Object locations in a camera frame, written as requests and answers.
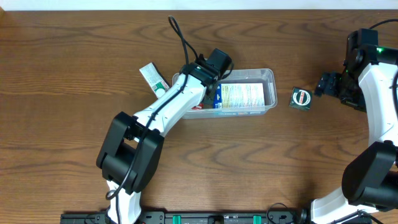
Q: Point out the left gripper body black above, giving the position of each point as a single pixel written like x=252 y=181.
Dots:
x=210 y=96

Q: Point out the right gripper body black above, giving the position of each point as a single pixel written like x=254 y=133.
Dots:
x=329 y=84

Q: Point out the red medicine box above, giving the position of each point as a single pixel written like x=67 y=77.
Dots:
x=198 y=107

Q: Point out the blue medicine box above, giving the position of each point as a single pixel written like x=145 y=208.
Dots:
x=239 y=97

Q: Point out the clear plastic container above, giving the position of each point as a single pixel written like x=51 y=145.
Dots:
x=259 y=75

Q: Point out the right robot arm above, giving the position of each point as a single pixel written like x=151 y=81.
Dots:
x=369 y=84

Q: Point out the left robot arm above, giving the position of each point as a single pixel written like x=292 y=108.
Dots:
x=133 y=144

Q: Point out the dark green square box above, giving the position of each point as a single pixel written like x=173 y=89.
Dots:
x=300 y=99

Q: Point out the white green medicine box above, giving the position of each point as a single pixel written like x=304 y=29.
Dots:
x=154 y=79

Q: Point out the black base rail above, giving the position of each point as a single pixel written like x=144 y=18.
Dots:
x=157 y=217

